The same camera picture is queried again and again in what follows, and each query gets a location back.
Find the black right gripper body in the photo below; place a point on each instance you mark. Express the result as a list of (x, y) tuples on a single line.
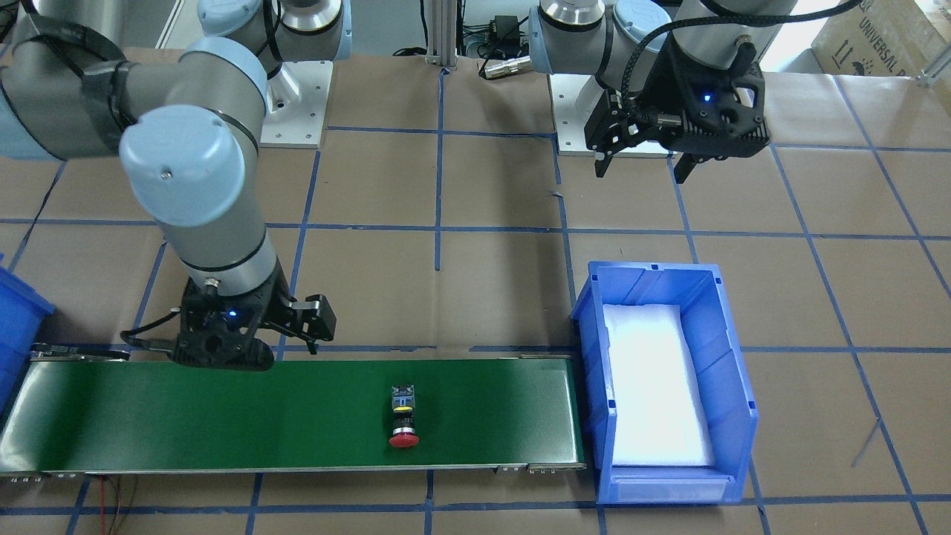
[(310, 315)]

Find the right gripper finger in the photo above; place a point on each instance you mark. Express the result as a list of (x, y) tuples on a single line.
[(684, 166)]

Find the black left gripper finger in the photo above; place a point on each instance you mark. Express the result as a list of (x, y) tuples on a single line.
[(602, 161)]

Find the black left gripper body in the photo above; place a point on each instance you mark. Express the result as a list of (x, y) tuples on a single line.
[(657, 88)]

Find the red push button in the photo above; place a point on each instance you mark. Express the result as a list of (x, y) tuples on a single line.
[(404, 432)]

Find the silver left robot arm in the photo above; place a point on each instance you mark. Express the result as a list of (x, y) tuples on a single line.
[(618, 42)]

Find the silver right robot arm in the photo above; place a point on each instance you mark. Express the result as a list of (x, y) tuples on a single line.
[(436, 213)]

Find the green conveyor belt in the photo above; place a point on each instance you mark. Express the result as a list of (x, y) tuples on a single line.
[(159, 417)]

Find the cardboard box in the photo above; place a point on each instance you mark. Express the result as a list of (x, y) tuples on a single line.
[(883, 38)]

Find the blue bin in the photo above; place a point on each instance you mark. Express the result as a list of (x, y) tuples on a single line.
[(22, 312), (724, 387)]

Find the white foam liner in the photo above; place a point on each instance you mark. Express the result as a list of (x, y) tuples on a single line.
[(660, 419)]

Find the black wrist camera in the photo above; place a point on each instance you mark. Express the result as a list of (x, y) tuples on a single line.
[(312, 321)]

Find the aluminium frame post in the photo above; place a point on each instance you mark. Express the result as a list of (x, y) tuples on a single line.
[(443, 30)]

